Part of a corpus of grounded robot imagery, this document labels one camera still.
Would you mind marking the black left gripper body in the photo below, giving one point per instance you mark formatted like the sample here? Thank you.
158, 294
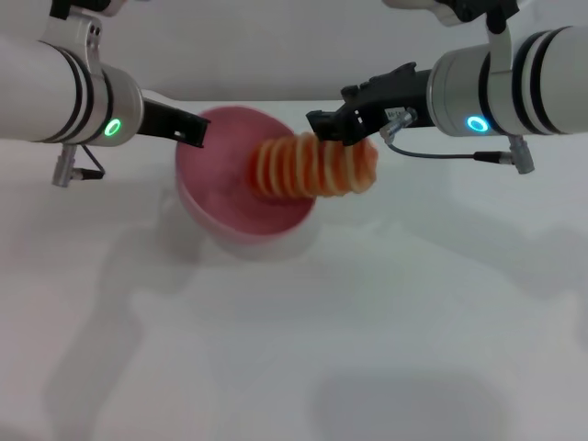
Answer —
158, 119

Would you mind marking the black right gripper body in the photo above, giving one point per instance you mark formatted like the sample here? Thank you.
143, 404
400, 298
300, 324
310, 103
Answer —
395, 89

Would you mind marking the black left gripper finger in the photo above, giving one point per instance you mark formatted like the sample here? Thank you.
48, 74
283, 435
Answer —
192, 131

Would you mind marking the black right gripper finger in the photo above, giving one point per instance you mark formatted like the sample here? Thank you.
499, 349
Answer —
337, 126

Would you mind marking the orange ridged bread loaf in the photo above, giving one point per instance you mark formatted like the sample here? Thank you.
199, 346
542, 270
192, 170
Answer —
312, 170

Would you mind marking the pink plastic bowl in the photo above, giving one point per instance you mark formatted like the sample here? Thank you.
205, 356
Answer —
220, 202

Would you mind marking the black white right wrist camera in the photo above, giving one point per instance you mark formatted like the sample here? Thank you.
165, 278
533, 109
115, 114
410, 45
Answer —
459, 7

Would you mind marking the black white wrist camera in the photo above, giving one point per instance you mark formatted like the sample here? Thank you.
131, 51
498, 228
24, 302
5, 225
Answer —
459, 7
92, 5

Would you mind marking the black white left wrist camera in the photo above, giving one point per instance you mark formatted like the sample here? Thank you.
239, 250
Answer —
92, 5

